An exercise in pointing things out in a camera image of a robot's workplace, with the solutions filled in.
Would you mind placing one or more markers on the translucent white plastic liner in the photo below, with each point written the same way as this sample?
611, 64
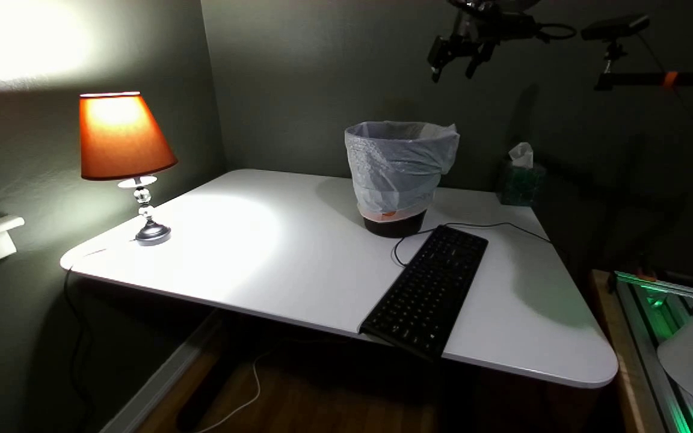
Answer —
398, 164

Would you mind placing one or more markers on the orange shade table lamp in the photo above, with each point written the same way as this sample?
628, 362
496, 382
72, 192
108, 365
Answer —
121, 134

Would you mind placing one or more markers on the dark tissue box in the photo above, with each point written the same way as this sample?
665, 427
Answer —
520, 187

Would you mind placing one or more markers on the black computer keyboard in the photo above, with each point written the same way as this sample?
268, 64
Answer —
427, 291

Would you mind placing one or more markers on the black bucket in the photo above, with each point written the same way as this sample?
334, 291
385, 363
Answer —
395, 226

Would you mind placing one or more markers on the grey metal floor beam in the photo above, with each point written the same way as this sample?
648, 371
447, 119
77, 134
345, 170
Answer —
162, 374

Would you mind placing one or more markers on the green-lit aluminium frame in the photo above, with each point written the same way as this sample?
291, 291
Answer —
642, 319

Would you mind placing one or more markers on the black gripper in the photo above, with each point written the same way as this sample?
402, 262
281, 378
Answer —
486, 21

